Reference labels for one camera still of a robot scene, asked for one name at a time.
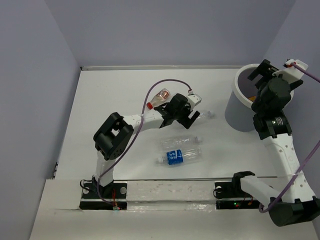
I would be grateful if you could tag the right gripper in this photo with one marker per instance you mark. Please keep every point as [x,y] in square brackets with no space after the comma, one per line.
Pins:
[261,69]

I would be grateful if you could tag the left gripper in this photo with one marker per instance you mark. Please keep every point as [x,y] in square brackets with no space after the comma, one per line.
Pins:
[185,122]

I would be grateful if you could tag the small red-cap bottle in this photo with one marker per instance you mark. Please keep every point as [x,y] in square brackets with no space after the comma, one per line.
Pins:
[158,99]

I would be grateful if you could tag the clear crushed bottle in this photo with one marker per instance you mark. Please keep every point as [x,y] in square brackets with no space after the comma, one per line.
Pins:
[181,141]

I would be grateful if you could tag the clear bottle white cap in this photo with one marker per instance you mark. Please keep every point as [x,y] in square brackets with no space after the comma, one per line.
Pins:
[205,115]

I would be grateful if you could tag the blue label water bottle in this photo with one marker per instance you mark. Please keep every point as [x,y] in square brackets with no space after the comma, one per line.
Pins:
[180,156]

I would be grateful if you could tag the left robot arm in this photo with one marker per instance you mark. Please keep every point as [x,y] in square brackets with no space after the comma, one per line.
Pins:
[112,138]

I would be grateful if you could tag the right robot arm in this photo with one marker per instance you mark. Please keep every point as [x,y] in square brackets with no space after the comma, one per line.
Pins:
[297,202]

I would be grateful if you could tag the white round bin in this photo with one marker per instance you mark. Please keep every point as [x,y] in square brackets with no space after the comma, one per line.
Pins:
[248,110]

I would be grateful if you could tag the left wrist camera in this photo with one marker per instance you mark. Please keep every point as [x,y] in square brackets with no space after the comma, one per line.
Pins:
[193,99]

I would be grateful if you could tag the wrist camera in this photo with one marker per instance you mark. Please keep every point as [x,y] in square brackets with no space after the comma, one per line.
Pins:
[193,99]
[290,73]

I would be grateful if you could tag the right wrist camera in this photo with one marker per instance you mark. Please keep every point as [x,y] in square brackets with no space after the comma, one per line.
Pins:
[290,73]

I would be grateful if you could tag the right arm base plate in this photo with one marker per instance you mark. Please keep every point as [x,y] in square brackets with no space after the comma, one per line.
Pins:
[229,199]

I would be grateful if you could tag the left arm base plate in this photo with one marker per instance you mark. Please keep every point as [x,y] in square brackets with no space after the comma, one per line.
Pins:
[113,197]

